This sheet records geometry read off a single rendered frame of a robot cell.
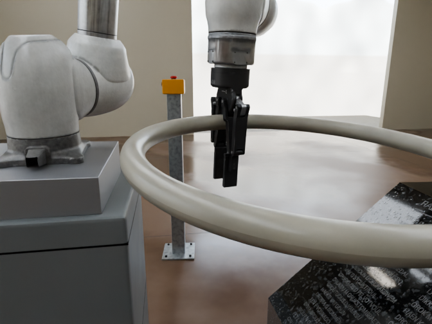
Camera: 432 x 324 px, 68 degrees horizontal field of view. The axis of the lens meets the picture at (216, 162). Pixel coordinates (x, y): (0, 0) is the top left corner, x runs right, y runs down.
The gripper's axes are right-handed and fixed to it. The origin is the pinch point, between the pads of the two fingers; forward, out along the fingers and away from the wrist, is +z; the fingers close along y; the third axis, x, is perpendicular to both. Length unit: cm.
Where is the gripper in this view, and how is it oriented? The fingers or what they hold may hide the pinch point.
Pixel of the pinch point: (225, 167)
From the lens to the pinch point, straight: 66.8
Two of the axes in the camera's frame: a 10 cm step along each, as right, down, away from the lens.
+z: -0.4, 9.5, 3.0
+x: 9.2, -0.8, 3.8
